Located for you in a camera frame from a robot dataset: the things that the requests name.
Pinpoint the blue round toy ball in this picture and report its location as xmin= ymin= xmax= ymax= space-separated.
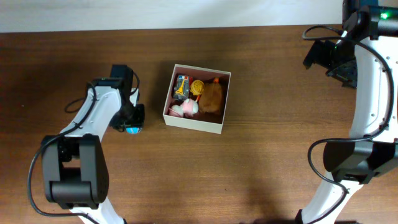
xmin=126 ymin=127 xmax=142 ymax=134

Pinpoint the red grey toy truck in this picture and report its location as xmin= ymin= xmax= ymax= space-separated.
xmin=173 ymin=74 xmax=193 ymax=101

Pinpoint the pink white toy figure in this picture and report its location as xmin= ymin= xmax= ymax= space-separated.
xmin=167 ymin=96 xmax=199 ymax=118

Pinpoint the white cardboard box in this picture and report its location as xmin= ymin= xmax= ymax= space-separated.
xmin=162 ymin=64 xmax=231 ymax=134

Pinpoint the yellow plastic cage ball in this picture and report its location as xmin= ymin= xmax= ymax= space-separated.
xmin=190 ymin=80 xmax=205 ymax=96

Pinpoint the brown plush toy with orange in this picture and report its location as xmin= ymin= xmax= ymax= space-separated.
xmin=198 ymin=78 xmax=225 ymax=115

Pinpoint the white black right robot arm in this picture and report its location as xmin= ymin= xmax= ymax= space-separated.
xmin=295 ymin=0 xmax=397 ymax=223

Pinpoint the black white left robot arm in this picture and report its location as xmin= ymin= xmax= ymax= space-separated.
xmin=34 ymin=78 xmax=145 ymax=223

